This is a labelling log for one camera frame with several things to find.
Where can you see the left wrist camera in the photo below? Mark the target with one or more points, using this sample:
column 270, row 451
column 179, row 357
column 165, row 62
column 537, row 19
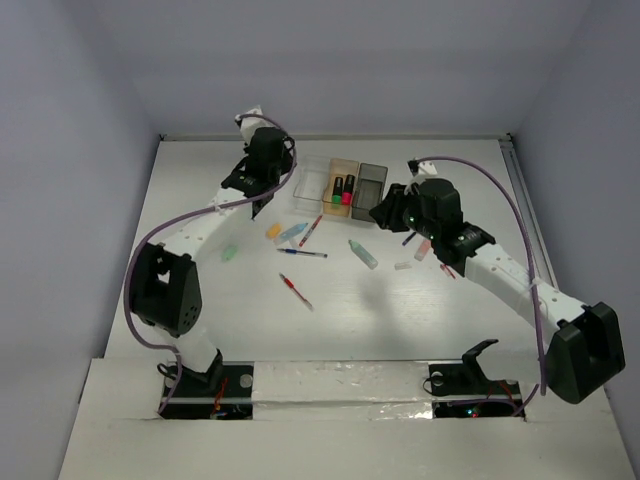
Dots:
column 249, row 121

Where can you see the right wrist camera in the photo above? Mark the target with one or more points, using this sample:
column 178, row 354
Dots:
column 421, row 170

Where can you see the clear plastic container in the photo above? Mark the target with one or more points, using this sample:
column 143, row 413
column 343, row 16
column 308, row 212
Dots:
column 312, row 181

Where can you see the green eraser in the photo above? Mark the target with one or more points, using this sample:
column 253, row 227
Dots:
column 228, row 253

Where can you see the dark purple pen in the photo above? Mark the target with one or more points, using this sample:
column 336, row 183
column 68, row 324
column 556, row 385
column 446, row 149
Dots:
column 408, row 239

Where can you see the pink highlighter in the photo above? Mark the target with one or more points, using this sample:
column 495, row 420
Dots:
column 348, row 188

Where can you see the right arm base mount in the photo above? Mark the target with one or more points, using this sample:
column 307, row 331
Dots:
column 460, row 389

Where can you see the orange plastic container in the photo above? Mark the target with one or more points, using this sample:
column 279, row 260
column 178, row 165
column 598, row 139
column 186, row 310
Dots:
column 338, row 167

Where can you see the blue glue tube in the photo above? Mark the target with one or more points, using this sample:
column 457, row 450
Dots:
column 290, row 233

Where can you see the dark grey plastic container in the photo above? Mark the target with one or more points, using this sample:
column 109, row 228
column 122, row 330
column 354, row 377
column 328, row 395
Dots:
column 369, row 190

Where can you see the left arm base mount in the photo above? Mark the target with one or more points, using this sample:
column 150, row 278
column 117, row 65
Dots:
column 230, row 398

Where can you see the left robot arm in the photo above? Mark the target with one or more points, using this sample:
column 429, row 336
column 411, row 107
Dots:
column 164, row 286

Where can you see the orange glue tube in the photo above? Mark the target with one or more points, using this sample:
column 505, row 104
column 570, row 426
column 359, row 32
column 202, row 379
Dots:
column 422, row 250

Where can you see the green highlighter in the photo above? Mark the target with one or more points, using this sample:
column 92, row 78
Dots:
column 337, row 190

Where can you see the green glue tube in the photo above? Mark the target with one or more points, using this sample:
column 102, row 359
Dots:
column 363, row 254

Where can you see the red patterned pen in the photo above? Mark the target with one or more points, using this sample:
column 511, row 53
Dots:
column 310, row 231

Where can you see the red gel pen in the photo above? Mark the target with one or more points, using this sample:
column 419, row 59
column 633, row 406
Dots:
column 290, row 285

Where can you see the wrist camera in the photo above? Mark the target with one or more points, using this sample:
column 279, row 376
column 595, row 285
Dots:
column 421, row 170
column 249, row 121

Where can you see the blue gel pen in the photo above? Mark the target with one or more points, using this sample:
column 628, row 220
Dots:
column 290, row 251

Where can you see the small red pen cap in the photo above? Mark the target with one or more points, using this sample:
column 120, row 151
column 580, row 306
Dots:
column 447, row 271

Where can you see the aluminium rail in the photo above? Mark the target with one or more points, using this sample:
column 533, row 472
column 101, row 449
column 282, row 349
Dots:
column 516, row 229

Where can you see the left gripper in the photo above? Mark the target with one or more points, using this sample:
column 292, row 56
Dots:
column 286, row 162

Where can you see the orange eraser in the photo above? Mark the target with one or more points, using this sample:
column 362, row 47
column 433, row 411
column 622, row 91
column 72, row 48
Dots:
column 273, row 231

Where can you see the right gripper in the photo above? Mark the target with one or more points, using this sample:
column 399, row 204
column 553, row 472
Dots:
column 387, row 211

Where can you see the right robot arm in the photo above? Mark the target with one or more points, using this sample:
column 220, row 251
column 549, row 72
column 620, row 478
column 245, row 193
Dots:
column 579, row 346

